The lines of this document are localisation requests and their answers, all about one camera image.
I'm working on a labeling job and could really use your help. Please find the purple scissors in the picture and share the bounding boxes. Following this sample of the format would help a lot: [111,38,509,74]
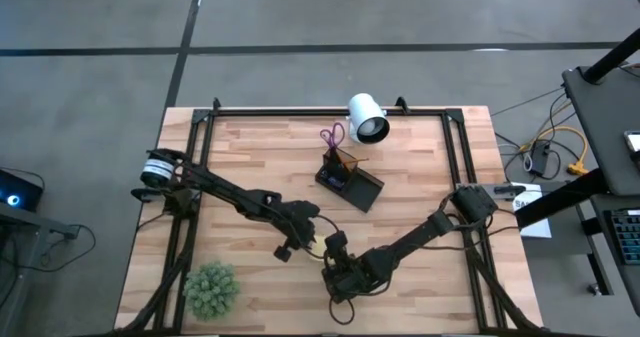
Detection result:
[319,121,346,151]

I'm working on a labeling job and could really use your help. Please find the black box with blue light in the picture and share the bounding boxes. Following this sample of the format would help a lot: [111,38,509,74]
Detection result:
[0,169,44,213]

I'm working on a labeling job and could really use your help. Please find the black keyboard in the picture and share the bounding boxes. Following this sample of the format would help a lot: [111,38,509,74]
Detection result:
[607,209,640,266]

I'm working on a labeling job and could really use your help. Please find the black floor cable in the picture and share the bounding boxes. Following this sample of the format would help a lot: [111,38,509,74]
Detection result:
[0,221,97,274]

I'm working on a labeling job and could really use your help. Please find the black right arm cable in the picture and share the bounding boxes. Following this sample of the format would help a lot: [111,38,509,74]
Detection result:
[327,296,357,326]

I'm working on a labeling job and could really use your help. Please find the yellow cable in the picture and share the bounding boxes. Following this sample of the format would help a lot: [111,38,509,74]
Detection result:
[519,125,590,176]

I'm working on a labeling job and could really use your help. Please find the green artificial plant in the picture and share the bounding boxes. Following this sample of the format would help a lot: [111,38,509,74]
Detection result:
[182,260,241,322]

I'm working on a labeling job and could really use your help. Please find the black pole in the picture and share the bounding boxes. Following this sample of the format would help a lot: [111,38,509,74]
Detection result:
[582,26,640,86]

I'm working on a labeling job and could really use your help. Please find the yellow sticky note pad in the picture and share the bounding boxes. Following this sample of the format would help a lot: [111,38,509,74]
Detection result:
[309,234,329,261]

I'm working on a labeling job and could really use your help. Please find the black metal table frame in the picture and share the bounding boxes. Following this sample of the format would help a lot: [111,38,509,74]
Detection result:
[149,96,531,337]

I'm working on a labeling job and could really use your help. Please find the black support beam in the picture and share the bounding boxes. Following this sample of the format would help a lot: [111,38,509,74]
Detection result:
[514,169,609,229]

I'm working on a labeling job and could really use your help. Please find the grey stand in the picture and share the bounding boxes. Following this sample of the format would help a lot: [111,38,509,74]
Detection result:
[0,201,81,337]

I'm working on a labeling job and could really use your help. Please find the black power adapter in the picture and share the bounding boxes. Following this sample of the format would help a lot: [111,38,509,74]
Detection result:
[529,141,551,176]

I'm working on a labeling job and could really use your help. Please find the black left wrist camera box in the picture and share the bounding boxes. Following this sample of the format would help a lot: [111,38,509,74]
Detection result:
[273,244,296,264]

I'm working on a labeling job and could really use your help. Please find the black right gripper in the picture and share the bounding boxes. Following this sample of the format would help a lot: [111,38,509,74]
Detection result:
[323,230,386,303]

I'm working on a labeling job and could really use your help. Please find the white paper sheet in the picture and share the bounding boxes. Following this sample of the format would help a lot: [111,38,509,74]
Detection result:
[510,182,554,239]

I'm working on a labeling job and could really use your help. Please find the black mesh desk organizer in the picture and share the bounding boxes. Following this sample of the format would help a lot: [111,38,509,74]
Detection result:
[314,146,385,214]

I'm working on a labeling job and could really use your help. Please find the black desk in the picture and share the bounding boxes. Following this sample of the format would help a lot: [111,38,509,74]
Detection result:
[562,66,640,198]

